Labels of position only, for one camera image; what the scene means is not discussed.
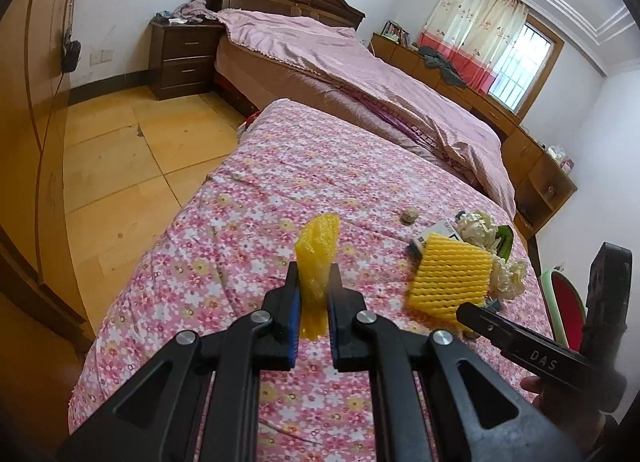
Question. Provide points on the wooden wardrobe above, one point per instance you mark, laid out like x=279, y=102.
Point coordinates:
x=30, y=141

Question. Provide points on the long wooden cabinet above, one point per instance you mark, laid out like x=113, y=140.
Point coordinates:
x=525, y=151

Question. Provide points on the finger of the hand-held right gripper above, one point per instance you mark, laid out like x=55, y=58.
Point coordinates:
x=525, y=349

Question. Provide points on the pink floral blanket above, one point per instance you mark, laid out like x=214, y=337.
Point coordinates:
x=225, y=222

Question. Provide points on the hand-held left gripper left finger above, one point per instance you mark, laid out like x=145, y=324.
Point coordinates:
x=296, y=314

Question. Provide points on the dark wooden nightstand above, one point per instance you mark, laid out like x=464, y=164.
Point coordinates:
x=185, y=59

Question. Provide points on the yellow foam net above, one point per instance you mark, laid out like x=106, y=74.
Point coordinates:
x=317, y=262
x=445, y=277

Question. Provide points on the bed with pink blanket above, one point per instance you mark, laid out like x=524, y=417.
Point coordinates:
x=350, y=56

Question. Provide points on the peanut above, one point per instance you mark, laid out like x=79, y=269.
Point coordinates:
x=409, y=218

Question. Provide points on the grey clothes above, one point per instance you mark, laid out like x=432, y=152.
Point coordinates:
x=442, y=64

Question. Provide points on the bed base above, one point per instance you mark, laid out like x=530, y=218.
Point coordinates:
x=240, y=79

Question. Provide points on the cream paper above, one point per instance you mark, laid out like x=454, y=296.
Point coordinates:
x=507, y=278
x=475, y=231

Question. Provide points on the pile of clothes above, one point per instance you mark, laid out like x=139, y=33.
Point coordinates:
x=187, y=10

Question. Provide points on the green cardboard box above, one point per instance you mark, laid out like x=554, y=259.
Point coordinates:
x=505, y=241

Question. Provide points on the blue and white carton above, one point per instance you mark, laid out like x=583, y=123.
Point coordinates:
x=440, y=232

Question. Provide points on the green basin with red inside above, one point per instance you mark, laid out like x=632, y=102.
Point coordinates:
x=565, y=302

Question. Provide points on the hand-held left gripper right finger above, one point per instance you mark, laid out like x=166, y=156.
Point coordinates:
x=333, y=324

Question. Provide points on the black charger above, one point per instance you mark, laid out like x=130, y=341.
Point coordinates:
x=71, y=52

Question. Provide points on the wall socket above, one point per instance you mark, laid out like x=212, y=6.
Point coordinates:
x=102, y=57

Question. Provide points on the row of books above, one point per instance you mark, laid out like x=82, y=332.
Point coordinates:
x=396, y=32

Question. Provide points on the person's right hand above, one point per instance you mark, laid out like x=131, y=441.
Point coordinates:
x=531, y=389

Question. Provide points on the white and red curtain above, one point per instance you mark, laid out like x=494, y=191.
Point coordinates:
x=470, y=26

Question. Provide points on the barred window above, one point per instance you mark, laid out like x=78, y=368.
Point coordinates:
x=525, y=66

